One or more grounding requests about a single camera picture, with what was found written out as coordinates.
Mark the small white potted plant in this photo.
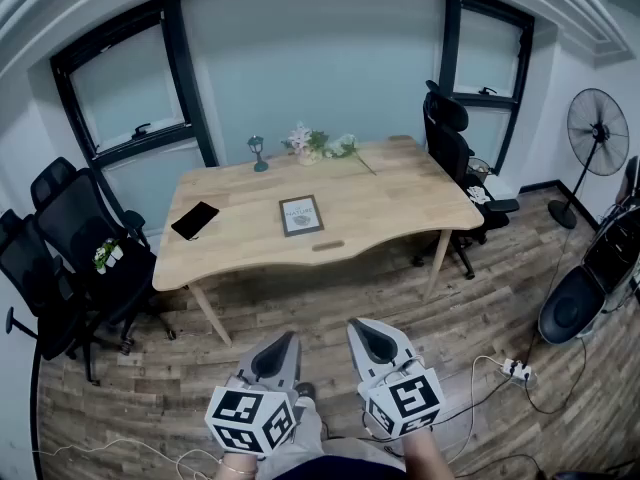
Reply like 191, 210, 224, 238
92, 237, 125, 276

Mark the black standing fan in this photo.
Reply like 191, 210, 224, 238
547, 87, 631, 231

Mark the person's right forearm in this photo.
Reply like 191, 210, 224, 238
399, 430, 447, 480

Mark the green lantern lamp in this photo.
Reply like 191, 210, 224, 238
246, 134, 270, 174

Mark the white power strip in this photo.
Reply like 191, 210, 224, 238
501, 358, 534, 382

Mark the black fabric pouch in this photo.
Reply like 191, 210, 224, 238
170, 200, 221, 242

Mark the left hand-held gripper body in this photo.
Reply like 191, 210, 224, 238
204, 367, 302, 458

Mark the black mesh office chair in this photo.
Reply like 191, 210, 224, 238
410, 79, 521, 281
0, 208, 101, 387
29, 156, 176, 357

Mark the white floor cable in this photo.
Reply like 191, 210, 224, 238
447, 355, 507, 464

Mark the black floor cable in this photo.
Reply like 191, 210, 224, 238
522, 335, 589, 416

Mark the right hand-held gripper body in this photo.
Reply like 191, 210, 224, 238
358, 357, 446, 440

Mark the black round floor machine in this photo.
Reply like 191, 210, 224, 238
537, 262, 631, 346

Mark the person's dark shirt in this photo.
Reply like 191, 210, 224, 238
272, 455, 406, 480

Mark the dark equipment with cables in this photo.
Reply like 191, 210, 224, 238
582, 155, 640, 299

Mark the framed nature picture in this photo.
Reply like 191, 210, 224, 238
278, 194, 325, 239

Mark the light wooden table top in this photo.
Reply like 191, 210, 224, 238
151, 135, 485, 348

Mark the person's left forearm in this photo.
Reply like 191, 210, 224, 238
214, 453, 260, 480

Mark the person's beige trouser leg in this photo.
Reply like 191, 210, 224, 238
257, 397, 406, 480

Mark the white artificial flower sprig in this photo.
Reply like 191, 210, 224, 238
323, 133, 378, 177

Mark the black framed window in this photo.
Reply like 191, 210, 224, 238
439, 0, 536, 174
49, 0, 219, 169

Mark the black chair armrest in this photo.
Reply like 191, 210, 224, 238
5, 306, 39, 342

